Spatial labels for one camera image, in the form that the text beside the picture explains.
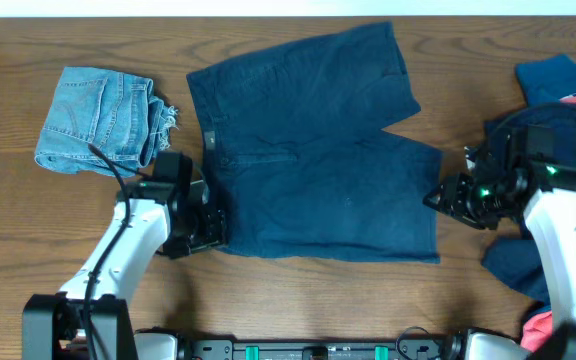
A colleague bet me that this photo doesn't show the blue t-shirt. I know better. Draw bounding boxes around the blue t-shirt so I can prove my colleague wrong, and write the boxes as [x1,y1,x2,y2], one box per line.
[515,55,576,106]

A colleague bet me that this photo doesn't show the folded light blue denim shorts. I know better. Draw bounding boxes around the folded light blue denim shorts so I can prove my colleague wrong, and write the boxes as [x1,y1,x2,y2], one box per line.
[34,67,179,177]

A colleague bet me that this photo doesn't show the dark navy shorts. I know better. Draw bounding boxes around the dark navy shorts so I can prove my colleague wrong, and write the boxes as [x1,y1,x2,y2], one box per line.
[187,22,442,263]

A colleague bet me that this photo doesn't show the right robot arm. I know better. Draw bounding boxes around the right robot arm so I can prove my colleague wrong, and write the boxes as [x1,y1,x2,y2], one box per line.
[423,126,576,359]

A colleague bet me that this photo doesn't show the red t-shirt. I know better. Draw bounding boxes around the red t-shirt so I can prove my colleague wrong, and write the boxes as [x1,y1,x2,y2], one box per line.
[520,96,576,352]

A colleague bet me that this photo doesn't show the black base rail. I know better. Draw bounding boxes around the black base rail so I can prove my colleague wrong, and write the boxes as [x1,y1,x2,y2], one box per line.
[135,327,469,360]

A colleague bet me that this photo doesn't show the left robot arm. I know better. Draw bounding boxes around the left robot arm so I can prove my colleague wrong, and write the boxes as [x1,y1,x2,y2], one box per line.
[22,152,226,359]

